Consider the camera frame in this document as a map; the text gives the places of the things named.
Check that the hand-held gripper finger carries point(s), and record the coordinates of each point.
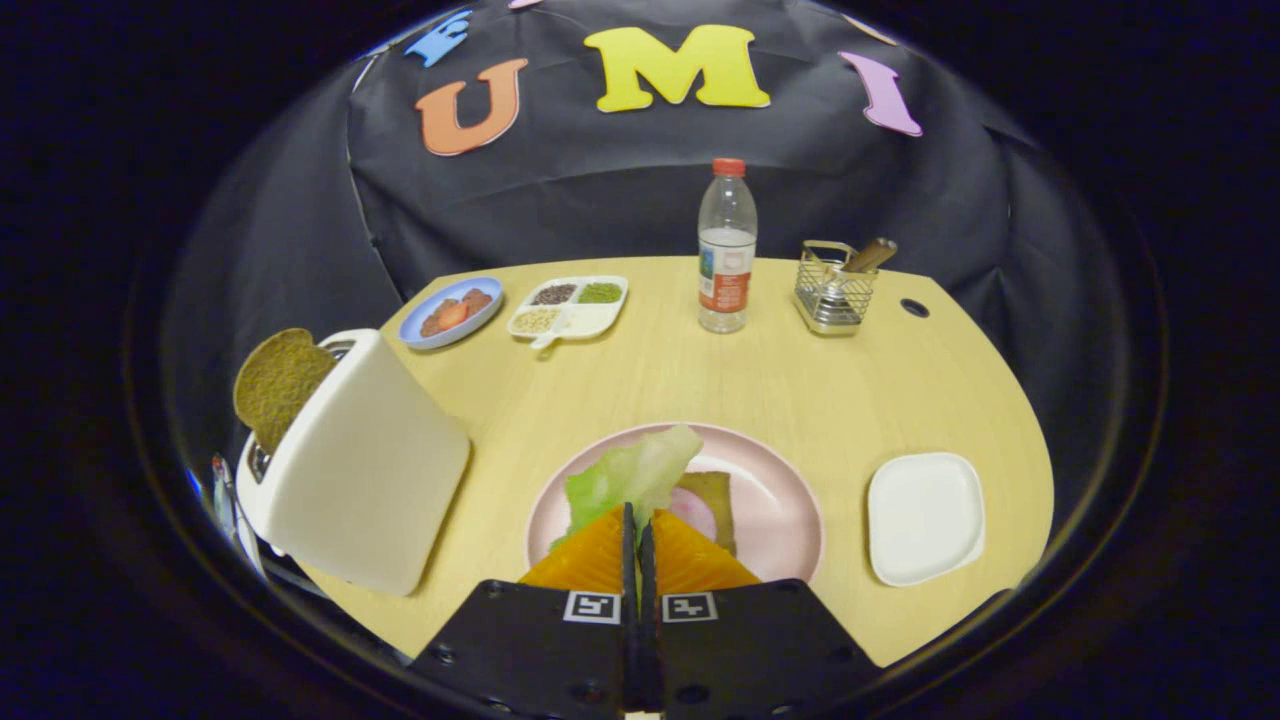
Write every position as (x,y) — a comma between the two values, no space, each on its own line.
(630,570)
(647,570)

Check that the green lettuce leaf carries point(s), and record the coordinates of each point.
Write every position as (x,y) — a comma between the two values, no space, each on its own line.
(630,470)

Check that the brown toasted bread slice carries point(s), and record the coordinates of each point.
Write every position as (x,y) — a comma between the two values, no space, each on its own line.
(280,385)

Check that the pink ham slice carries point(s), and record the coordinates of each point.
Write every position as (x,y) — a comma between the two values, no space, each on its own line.
(692,512)

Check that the brown bread slice with ham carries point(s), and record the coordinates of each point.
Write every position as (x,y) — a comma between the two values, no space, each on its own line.
(715,495)

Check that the pink plate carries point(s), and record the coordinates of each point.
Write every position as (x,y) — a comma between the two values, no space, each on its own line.
(770,500)

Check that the white divided tray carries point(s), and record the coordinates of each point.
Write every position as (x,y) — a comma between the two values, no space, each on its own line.
(590,320)

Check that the pile of pale beans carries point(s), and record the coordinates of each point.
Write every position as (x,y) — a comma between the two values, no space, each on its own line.
(536,319)

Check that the white toaster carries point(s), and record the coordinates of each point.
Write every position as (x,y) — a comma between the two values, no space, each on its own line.
(370,470)

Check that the pile of green beans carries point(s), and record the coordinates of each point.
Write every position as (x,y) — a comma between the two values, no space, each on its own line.
(600,292)

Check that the white square plate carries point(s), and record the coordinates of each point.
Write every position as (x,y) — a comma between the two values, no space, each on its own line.
(925,520)

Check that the pile of dark beans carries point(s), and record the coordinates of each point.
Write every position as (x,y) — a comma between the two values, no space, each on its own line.
(553,293)

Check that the clear plastic water bottle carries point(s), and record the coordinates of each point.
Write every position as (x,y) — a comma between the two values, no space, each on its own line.
(727,290)

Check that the brown meat patty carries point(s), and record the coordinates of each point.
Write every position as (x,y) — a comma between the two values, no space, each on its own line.
(476,298)
(432,322)

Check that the blue plate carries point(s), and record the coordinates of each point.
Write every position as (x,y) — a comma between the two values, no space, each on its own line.
(445,290)

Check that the black backdrop cloth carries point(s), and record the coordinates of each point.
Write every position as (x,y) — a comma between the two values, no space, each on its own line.
(600,180)

